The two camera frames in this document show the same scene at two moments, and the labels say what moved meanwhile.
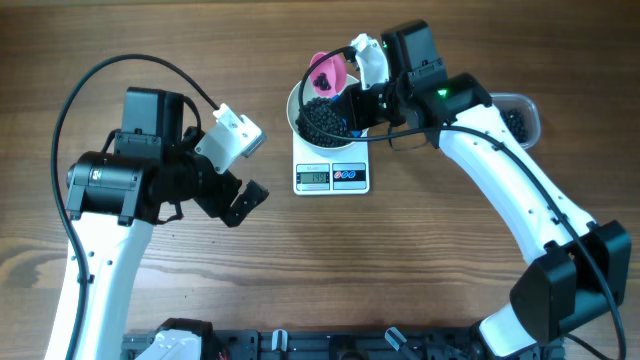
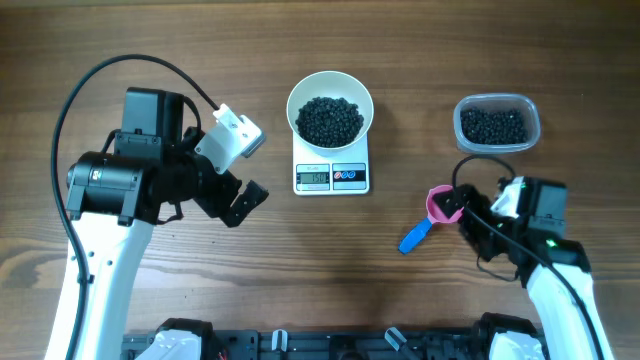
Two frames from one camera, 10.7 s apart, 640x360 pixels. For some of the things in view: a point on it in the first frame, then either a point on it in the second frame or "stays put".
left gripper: x=217 y=206 stays put
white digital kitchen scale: x=317 y=174 stays put
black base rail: x=405 y=343 stays put
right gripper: x=354 y=113 to x=462 y=195
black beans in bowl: x=324 y=114 stays put
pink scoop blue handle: x=328 y=75 to x=435 y=214
